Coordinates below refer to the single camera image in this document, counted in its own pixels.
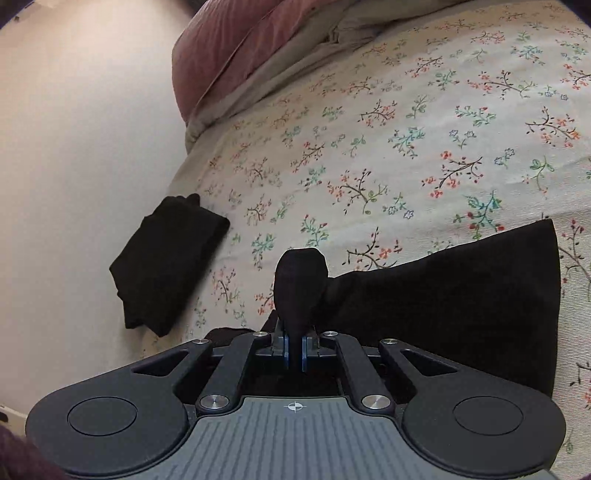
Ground black pants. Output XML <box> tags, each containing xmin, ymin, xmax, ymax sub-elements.
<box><xmin>204</xmin><ymin>218</ymin><xmax>562</xmax><ymax>398</ymax></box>

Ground folded black garment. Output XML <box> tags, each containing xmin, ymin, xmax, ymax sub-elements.
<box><xmin>109</xmin><ymin>193</ymin><xmax>230</xmax><ymax>337</ymax></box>

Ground floral bed sheet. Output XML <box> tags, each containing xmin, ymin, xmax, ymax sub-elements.
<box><xmin>142</xmin><ymin>1</ymin><xmax>590</xmax><ymax>479</ymax></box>

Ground dark fuzzy right sleeve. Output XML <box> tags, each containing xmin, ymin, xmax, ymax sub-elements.
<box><xmin>0</xmin><ymin>427</ymin><xmax>67</xmax><ymax>480</ymax></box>

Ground mauve pink pillow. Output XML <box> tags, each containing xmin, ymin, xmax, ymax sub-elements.
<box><xmin>171</xmin><ymin>0</ymin><xmax>329</xmax><ymax>122</ymax></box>

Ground grey blanket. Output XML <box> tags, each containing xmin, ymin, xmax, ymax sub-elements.
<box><xmin>184</xmin><ymin>1</ymin><xmax>451</xmax><ymax>150</ymax></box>

